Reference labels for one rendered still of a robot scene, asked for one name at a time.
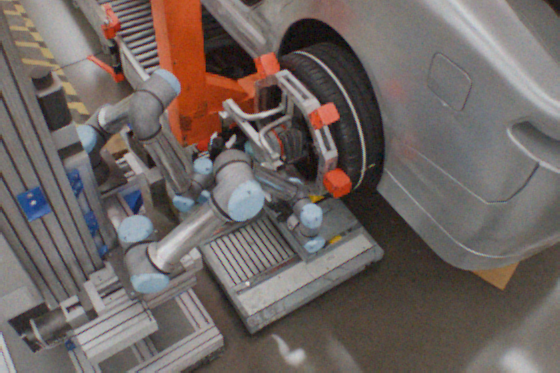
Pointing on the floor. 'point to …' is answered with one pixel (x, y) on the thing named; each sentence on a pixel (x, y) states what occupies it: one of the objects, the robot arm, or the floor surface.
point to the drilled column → (156, 193)
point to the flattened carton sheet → (497, 275)
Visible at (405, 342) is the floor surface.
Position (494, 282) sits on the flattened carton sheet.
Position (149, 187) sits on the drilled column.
